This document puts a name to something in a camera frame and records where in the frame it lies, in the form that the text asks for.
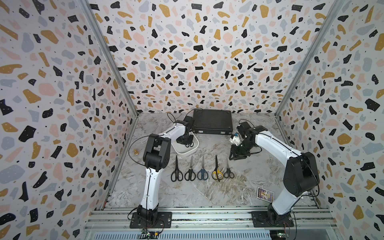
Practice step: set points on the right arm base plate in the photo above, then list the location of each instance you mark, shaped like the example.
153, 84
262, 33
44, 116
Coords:
266, 219

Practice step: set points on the large black handled scissors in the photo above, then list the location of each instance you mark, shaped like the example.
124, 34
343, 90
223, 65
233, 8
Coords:
228, 173

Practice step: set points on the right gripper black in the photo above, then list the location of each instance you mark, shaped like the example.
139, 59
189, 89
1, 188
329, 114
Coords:
234, 155

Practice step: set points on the yellow black scissors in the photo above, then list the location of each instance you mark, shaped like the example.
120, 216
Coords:
217, 175

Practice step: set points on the white plastic storage box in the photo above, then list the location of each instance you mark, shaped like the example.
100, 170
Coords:
181, 150

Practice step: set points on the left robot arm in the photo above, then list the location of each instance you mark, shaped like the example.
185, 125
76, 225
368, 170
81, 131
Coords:
156, 158

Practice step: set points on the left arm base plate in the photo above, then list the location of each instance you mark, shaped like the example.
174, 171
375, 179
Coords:
161, 220

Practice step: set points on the purple card box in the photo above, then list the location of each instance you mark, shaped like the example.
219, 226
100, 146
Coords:
265, 195

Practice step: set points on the black handled steel scissors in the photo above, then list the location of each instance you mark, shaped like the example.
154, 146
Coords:
190, 175

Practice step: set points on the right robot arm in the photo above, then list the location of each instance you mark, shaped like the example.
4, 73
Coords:
301, 171

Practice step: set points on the small black scissors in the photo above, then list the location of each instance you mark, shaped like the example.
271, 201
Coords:
191, 144

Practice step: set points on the all black scissors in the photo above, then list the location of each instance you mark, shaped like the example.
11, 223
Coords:
177, 175

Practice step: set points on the blue handled scissors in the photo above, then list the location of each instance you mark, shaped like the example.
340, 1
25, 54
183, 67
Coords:
203, 174

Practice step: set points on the aluminium rail frame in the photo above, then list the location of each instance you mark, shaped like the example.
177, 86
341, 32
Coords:
212, 223

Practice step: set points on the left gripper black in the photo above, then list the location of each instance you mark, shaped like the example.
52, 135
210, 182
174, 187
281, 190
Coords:
190, 140

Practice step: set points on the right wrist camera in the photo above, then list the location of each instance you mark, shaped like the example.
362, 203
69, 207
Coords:
240, 134

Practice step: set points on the black ribbed hard case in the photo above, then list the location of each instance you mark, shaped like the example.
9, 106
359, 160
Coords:
217, 122

